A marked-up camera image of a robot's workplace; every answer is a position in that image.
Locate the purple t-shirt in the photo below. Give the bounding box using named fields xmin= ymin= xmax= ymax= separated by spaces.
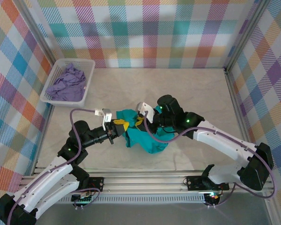
xmin=45 ymin=63 xmax=87 ymax=103

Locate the grey slotted cable duct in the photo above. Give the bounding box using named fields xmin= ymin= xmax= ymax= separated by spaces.
xmin=28 ymin=194 xmax=206 ymax=204

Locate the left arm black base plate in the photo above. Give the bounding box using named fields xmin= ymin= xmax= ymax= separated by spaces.
xmin=62 ymin=177 xmax=105 ymax=193

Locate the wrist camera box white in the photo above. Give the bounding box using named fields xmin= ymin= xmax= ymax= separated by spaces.
xmin=93 ymin=107 xmax=113 ymax=131
xmin=136 ymin=102 xmax=155 ymax=123

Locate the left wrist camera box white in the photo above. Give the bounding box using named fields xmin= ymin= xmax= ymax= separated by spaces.
xmin=93 ymin=107 xmax=113 ymax=131

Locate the teal t-shirt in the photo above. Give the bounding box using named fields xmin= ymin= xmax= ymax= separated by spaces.
xmin=116 ymin=105 xmax=176 ymax=155

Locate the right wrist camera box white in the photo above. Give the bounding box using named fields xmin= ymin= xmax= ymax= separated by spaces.
xmin=136 ymin=102 xmax=155 ymax=123

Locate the white plastic basket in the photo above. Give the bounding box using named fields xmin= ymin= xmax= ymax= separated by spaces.
xmin=40 ymin=58 xmax=96 ymax=108

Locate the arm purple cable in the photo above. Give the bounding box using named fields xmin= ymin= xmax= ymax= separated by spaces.
xmin=144 ymin=111 xmax=278 ymax=208
xmin=7 ymin=107 xmax=101 ymax=225

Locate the aluminium side rail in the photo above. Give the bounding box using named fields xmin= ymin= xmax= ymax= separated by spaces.
xmin=223 ymin=67 xmax=261 ymax=173

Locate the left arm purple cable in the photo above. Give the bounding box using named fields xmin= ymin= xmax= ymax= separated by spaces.
xmin=7 ymin=107 xmax=101 ymax=225

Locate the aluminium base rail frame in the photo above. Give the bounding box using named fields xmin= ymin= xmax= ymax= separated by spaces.
xmin=16 ymin=166 xmax=275 ymax=195

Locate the aluminium corner post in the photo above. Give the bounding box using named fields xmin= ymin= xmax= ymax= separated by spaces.
xmin=224 ymin=0 xmax=272 ymax=71
xmin=13 ymin=0 xmax=67 ymax=74

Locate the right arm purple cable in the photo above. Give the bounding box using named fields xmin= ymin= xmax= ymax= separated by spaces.
xmin=144 ymin=111 xmax=278 ymax=208

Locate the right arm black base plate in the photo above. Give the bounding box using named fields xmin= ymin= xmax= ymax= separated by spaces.
xmin=185 ymin=175 xmax=230 ymax=191

